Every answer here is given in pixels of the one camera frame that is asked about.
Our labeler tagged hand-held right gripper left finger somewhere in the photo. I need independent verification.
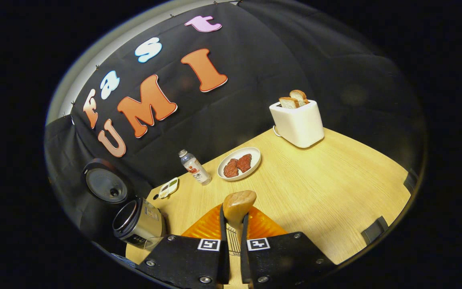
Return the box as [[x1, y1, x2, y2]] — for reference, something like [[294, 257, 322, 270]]
[[136, 203, 231, 289]]

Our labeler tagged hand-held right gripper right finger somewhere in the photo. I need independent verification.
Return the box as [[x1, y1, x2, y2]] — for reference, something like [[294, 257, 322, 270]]
[[240, 206, 336, 289]]

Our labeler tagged wire chopstick holder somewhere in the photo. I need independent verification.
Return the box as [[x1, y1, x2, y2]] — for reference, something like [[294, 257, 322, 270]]
[[228, 225, 242, 256]]

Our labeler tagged dark grey rice cooker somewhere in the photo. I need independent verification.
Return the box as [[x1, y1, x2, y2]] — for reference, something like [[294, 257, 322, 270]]
[[82, 158, 168, 251]]

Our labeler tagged wooden spoon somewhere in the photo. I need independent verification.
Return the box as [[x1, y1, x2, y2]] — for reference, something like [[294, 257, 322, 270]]
[[222, 190, 257, 234]]

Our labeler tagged white compartment tray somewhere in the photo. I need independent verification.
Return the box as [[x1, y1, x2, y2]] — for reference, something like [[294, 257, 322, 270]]
[[159, 177, 179, 199]]

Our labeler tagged clear drink bottle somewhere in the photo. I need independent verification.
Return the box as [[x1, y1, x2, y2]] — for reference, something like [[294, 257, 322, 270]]
[[178, 149, 212, 186]]

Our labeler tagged black table clamp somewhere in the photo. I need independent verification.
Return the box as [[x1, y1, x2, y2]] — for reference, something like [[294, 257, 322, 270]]
[[361, 216, 389, 245], [403, 169, 419, 195]]

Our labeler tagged red meat piece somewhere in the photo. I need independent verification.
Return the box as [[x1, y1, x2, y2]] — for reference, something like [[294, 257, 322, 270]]
[[237, 154, 252, 173], [223, 159, 239, 178]]

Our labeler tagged white round plate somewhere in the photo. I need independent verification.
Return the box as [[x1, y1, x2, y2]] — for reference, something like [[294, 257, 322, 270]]
[[217, 147, 262, 181]]

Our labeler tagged white toaster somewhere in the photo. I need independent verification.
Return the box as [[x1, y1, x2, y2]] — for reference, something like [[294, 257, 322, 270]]
[[269, 100, 324, 149]]

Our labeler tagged black backdrop cloth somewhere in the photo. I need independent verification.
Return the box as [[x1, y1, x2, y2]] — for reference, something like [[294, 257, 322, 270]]
[[45, 0, 426, 241]]

